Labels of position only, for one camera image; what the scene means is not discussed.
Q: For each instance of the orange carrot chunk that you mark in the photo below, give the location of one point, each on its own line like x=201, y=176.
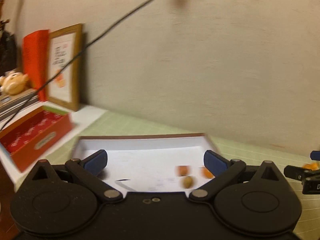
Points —
x=183, y=170

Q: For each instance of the green white grid tablecloth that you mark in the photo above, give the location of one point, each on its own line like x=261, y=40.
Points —
x=111, y=124

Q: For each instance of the brown white shallow box tray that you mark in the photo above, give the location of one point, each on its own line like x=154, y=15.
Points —
x=148, y=163

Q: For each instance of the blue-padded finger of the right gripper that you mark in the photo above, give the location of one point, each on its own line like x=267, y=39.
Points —
x=295, y=173

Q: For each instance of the yellow plush toy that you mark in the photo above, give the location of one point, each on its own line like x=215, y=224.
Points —
x=14, y=83

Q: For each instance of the orange mandarin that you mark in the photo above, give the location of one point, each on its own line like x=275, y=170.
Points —
x=312, y=166
x=206, y=173

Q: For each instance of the stack of books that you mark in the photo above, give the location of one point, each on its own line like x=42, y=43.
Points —
x=10, y=103

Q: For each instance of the black hanging bag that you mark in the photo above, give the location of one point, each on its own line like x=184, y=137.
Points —
x=8, y=52

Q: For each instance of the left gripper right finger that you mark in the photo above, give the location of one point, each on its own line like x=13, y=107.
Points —
x=226, y=173

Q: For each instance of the green-brown kiwi fruit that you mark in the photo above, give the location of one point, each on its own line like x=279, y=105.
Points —
x=188, y=182

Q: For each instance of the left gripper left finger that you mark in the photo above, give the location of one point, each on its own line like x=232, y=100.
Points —
x=85, y=173

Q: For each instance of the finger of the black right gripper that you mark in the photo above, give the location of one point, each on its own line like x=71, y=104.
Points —
x=315, y=155

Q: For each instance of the wooden framed calligraphy picture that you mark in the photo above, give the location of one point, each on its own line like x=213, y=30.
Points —
x=62, y=68

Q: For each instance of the red cloth book box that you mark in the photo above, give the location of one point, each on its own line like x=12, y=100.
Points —
x=30, y=136

